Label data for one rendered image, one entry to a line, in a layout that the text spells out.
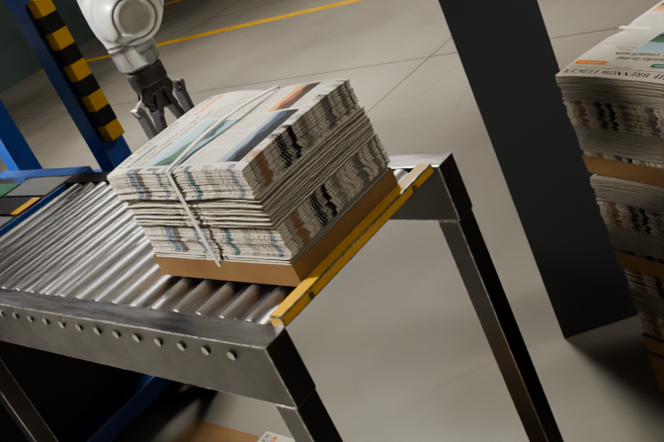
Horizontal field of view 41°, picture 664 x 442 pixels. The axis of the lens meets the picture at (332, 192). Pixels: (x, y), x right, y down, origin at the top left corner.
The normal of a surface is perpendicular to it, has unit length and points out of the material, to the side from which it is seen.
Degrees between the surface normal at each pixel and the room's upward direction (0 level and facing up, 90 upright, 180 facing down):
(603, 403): 0
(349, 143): 90
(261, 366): 90
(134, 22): 95
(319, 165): 90
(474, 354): 0
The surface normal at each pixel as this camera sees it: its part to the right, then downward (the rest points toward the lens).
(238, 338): -0.39, -0.84
